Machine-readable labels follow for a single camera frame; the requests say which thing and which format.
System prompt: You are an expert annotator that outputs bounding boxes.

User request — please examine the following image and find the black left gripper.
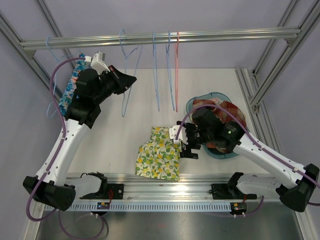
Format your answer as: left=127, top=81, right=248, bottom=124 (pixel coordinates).
left=93, top=65, right=137, bottom=104

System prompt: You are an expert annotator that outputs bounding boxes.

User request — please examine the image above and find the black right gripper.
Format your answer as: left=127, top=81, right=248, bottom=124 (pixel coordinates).
left=180, top=122, right=213, bottom=159

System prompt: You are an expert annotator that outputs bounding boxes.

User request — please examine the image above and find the light blue wire hanger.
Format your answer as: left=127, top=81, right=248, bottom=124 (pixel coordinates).
left=165, top=31, right=175, bottom=110
left=152, top=31, right=160, bottom=112
left=118, top=29, right=143, bottom=118

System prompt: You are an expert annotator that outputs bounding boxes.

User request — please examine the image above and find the red plaid skirt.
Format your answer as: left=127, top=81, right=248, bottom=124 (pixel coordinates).
left=192, top=97, right=247, bottom=155

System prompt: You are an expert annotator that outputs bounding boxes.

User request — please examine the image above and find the lemon print skirt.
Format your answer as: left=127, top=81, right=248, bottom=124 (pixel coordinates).
left=135, top=126, right=182, bottom=181

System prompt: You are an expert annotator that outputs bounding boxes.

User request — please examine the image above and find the pink wire hanger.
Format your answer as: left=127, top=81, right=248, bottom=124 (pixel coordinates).
left=174, top=31, right=180, bottom=113

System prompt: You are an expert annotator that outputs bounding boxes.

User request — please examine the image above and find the blue floral skirt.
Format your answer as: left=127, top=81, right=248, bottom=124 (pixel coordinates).
left=58, top=59, right=89, bottom=117

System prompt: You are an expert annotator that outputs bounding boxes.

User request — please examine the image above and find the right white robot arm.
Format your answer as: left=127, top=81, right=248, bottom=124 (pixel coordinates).
left=169, top=104, right=320, bottom=213

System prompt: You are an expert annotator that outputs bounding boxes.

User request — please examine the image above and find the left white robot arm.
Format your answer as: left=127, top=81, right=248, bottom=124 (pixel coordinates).
left=22, top=65, right=137, bottom=211

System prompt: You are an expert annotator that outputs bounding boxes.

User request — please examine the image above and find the teal plastic basin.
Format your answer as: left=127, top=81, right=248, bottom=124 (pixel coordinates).
left=186, top=92, right=246, bottom=159

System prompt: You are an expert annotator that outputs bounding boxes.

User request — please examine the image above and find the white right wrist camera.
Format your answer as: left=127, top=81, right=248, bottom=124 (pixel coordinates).
left=168, top=125, right=188, bottom=145

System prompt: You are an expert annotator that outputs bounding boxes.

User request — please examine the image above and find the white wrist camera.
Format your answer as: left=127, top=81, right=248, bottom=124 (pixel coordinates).
left=168, top=125, right=188, bottom=145
left=84, top=51, right=110, bottom=75

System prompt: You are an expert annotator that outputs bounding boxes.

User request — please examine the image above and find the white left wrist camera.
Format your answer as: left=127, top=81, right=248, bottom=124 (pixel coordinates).
left=84, top=51, right=110, bottom=75

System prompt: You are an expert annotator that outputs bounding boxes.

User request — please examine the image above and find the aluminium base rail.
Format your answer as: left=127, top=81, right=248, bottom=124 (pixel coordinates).
left=64, top=173, right=278, bottom=201

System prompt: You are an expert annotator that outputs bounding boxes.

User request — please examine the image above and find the right aluminium frame post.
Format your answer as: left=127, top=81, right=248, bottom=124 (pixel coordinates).
left=235, top=0, right=320, bottom=151

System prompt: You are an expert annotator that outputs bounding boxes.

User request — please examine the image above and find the aluminium frame post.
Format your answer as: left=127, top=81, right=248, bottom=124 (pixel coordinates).
left=235, top=0, right=320, bottom=151
left=0, top=0, right=63, bottom=89

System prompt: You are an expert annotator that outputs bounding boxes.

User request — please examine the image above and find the white slotted cable duct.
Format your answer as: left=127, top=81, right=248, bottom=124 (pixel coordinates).
left=68, top=200, right=231, bottom=212

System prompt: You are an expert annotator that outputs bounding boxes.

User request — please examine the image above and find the left aluminium frame post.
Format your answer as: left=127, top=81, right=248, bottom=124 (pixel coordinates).
left=0, top=0, right=63, bottom=89

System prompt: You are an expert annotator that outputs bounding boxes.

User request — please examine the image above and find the aluminium hanging rail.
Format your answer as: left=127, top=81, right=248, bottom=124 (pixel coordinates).
left=26, top=26, right=301, bottom=50

